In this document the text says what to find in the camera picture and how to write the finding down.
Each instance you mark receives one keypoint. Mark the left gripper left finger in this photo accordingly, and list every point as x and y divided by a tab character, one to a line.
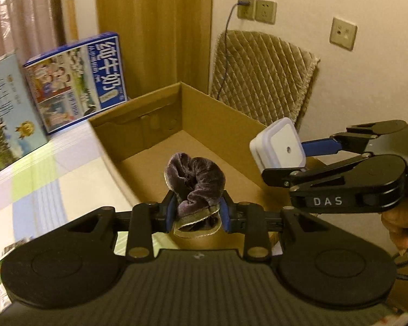
166	213

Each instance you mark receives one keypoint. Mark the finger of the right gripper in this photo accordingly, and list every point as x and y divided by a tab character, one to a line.
287	177
333	145

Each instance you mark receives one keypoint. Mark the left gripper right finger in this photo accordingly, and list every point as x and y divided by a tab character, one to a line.
232	218

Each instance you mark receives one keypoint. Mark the white square night light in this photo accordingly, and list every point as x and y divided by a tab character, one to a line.
278	146

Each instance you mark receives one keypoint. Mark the purple velvet scrunchie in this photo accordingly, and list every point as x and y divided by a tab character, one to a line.
198	184

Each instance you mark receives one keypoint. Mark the right human hand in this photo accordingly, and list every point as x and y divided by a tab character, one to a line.
396	222

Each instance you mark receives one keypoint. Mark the brown cardboard box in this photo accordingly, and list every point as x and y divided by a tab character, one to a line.
140	136

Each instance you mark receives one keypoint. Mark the quilted beige chair cover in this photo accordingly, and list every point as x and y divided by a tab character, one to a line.
263	76

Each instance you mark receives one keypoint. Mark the checkered bed sheet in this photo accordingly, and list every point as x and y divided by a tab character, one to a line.
59	182

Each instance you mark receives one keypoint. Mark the blue milk carton box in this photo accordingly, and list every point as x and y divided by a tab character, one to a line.
76	81

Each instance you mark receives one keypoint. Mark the green light-blue milk box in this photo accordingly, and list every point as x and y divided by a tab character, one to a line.
21	130

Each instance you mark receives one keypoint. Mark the wooden wardrobe panel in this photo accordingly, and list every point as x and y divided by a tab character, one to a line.
162	41

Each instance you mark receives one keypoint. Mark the pink curtain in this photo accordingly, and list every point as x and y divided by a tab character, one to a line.
30	27

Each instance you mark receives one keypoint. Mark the empty wall socket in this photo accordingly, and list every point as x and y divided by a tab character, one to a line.
265	11

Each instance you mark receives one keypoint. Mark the wall socket with plug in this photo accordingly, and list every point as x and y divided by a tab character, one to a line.
246	9

